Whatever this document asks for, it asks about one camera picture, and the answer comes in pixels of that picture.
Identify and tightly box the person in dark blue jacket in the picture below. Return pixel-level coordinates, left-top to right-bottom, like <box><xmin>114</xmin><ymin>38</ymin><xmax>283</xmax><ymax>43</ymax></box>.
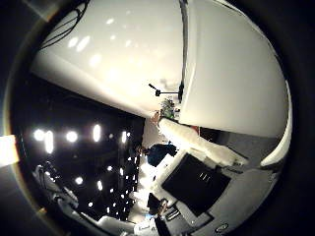
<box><xmin>139</xmin><ymin>141</ymin><xmax>179</xmax><ymax>167</ymax></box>

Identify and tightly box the green plant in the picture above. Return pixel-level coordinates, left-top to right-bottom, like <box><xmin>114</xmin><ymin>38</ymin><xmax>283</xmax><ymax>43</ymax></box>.
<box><xmin>159</xmin><ymin>97</ymin><xmax>177</xmax><ymax>121</ymax></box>

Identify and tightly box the black cable bundle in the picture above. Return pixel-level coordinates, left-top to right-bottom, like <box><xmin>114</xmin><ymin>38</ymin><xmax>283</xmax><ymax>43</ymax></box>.
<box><xmin>40</xmin><ymin>0</ymin><xmax>92</xmax><ymax>50</ymax></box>

